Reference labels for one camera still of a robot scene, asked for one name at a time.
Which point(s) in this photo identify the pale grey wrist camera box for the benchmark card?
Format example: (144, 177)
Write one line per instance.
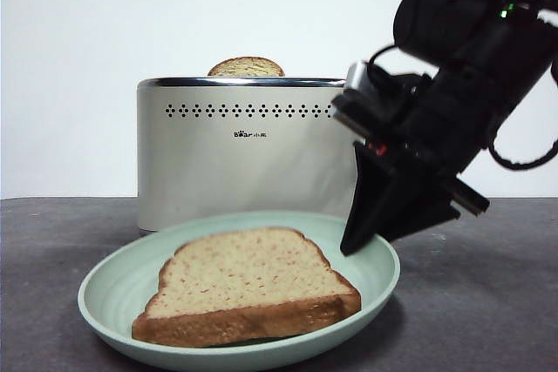
(359, 78)

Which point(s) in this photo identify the cream two-slot toaster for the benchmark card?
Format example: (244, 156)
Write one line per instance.
(244, 171)

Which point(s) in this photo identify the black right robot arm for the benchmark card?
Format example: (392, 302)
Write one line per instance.
(484, 41)

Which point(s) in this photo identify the small toasted bread slice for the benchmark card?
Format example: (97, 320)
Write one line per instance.
(246, 68)

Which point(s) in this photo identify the large toasted bread slice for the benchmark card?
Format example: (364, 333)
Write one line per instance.
(253, 285)

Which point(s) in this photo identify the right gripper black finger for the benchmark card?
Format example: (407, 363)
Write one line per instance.
(370, 202)
(418, 211)

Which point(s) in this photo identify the pale green round plate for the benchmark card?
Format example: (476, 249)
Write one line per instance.
(113, 302)

